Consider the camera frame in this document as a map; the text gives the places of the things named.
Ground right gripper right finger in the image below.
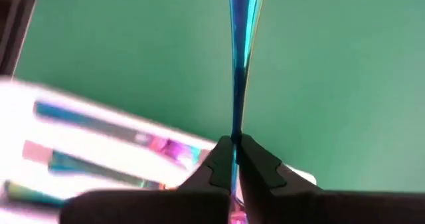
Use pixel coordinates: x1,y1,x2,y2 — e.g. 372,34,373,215
238,134,425,224

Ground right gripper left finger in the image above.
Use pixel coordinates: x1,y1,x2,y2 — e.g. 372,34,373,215
59,136,233,224

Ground iridescent rainbow spoon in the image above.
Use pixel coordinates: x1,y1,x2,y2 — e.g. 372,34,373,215
48,150,167,190

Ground iridescent rainbow table knife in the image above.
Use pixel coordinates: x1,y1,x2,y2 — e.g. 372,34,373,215
3,179,66,207

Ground white plastic cutlery organizer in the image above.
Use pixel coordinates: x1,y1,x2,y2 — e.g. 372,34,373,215
0,76,318,224

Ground green table mat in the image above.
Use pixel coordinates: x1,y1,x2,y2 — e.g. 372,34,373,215
13,0,425,193

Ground black aluminium table frame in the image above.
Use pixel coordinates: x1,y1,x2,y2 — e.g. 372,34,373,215
0,0,41,77

